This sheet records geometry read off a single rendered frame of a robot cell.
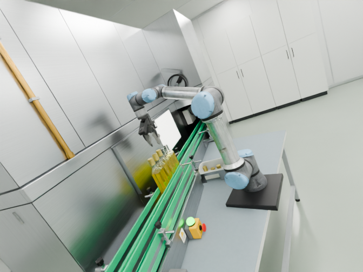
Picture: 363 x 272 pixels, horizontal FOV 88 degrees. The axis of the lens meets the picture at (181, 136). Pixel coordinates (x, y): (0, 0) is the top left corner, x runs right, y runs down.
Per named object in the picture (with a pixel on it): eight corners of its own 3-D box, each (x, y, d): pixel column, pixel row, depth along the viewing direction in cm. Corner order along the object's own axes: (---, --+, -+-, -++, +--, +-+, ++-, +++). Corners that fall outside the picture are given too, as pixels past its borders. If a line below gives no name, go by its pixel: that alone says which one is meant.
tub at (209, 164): (203, 171, 158) (200, 162, 156) (229, 165, 149) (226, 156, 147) (200, 183, 143) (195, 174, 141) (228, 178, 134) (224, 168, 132)
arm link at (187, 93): (230, 82, 100) (158, 80, 124) (223, 87, 91) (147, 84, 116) (229, 103, 105) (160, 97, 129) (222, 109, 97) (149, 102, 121)
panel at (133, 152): (179, 138, 197) (166, 108, 188) (182, 137, 196) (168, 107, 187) (138, 194, 118) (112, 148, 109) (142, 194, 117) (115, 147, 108)
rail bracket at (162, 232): (169, 242, 85) (156, 219, 82) (183, 241, 82) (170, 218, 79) (166, 250, 82) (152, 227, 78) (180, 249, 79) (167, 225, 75)
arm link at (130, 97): (131, 93, 110) (122, 96, 115) (139, 109, 113) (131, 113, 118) (140, 89, 116) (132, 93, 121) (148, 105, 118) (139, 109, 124)
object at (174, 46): (191, 96, 274) (166, 35, 251) (215, 87, 259) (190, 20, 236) (176, 109, 212) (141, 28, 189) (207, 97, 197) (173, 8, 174)
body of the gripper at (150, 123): (158, 128, 126) (150, 111, 122) (153, 133, 118) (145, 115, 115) (149, 131, 129) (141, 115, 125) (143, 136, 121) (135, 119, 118)
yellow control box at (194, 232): (192, 229, 104) (187, 218, 102) (204, 228, 101) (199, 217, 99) (189, 239, 98) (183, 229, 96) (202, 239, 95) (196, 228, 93)
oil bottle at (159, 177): (167, 192, 125) (153, 166, 119) (174, 191, 123) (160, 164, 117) (163, 198, 120) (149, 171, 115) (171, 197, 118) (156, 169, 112)
